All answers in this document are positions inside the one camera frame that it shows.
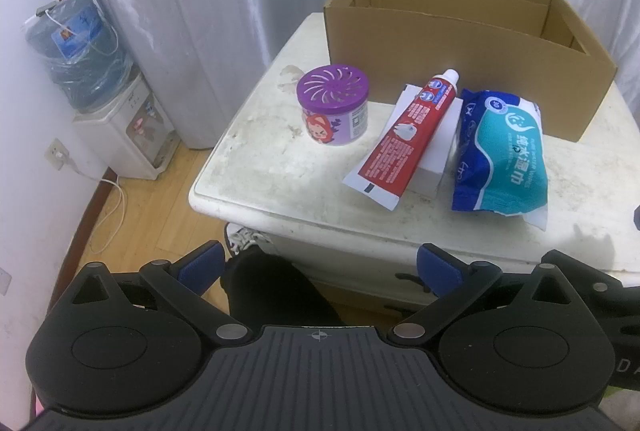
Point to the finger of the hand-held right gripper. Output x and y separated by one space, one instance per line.
590 273

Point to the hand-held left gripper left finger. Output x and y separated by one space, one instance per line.
200 268

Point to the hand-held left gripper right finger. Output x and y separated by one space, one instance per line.
440 271

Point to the white rectangular box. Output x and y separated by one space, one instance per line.
435 146

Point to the blue wet wipes pack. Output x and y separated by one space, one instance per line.
500 146

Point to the red toothpaste tube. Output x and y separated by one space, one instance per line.
405 136

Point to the purple air freshener can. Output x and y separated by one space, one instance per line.
330 86

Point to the brown cardboard box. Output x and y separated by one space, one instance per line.
450 51

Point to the dark sneaker with white laces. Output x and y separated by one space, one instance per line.
245 238

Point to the person's leg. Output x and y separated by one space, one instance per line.
270 291

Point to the white cabinet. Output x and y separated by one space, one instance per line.
350 251

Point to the blue water jug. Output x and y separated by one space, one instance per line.
75 61

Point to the white curtain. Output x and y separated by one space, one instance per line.
200 11

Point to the white wall outlet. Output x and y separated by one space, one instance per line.
57 153
4 281

